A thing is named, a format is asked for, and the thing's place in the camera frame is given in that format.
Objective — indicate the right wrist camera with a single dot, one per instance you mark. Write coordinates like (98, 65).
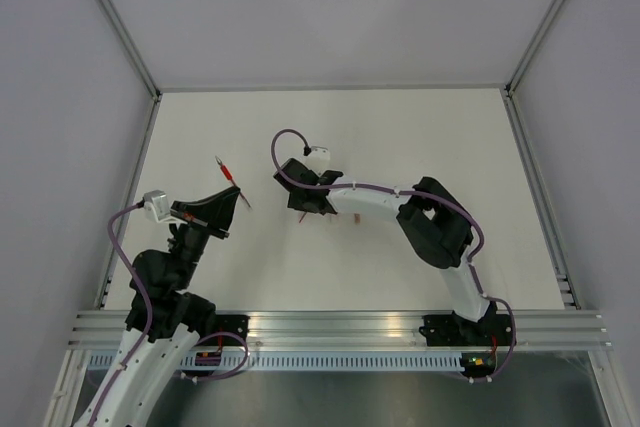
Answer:
(318, 158)

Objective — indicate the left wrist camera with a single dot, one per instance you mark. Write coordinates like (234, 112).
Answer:
(156, 206)

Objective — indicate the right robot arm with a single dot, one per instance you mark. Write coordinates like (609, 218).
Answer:
(437, 227)

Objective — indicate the red gel pen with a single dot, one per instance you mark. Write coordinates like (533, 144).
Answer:
(230, 178)

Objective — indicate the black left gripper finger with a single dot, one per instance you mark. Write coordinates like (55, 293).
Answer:
(197, 212)
(219, 222)

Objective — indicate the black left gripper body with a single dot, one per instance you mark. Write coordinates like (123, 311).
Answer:
(190, 241)

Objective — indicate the left aluminium frame post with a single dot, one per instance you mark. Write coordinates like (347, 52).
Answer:
(129, 47)

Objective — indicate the right aluminium frame post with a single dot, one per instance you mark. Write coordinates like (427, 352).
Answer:
(536, 42)

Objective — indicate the white slotted cable duct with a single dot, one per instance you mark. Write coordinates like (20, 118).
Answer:
(325, 362)

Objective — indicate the aluminium mounting rail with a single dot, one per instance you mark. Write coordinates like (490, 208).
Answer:
(535, 331)

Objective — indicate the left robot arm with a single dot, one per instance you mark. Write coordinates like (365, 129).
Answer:
(165, 321)

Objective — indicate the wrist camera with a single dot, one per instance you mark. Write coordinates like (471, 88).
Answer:
(318, 158)
(156, 206)

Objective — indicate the aluminium frame post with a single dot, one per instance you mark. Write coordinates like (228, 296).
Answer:
(536, 42)
(129, 47)

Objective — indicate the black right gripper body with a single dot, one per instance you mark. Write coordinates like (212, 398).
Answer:
(294, 201)

